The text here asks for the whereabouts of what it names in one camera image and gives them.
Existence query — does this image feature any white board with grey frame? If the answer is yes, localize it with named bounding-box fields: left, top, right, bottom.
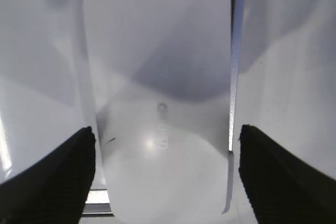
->
left=1, top=0, right=335, bottom=223

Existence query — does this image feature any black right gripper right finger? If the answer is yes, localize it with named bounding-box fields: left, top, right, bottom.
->
left=239, top=125, right=335, bottom=223

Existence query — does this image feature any white board eraser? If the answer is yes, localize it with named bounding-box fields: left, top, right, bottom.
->
left=83, top=0, right=231, bottom=223

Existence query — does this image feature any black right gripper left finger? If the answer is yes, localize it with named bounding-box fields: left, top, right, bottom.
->
left=1, top=127, right=96, bottom=223

